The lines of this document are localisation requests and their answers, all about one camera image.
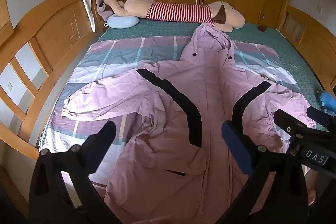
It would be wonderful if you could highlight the green bed sheet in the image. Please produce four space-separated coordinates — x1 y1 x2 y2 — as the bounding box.
98 17 330 132

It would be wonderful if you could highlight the blue plush toy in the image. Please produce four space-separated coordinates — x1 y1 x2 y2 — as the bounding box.
318 91 336 112

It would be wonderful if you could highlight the plaid pink grey blanket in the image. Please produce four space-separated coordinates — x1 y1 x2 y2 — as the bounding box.
39 36 303 188

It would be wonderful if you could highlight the pink coat with black stripes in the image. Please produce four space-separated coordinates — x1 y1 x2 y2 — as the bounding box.
62 23 317 224

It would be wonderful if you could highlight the light blue neck pillow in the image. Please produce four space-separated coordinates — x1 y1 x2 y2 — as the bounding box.
106 14 139 29

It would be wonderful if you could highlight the white towel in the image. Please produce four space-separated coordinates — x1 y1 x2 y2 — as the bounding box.
76 0 96 33

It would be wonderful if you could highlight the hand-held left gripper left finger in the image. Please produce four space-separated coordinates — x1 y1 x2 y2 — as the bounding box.
29 120 117 224

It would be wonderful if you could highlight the large plush dog striped shirt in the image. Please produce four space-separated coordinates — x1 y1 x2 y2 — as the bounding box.
103 0 246 32

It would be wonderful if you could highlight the small purple plush toy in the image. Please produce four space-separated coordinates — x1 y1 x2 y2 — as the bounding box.
96 1 115 22

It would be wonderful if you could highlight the wooden headboard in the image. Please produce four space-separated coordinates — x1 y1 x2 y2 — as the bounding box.
0 0 105 161
278 5 336 98

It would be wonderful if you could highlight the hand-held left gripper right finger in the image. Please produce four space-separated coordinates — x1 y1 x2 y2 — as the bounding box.
221 120 309 224

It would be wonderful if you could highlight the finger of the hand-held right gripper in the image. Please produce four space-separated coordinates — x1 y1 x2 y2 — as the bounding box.
306 106 336 133
273 109 316 141

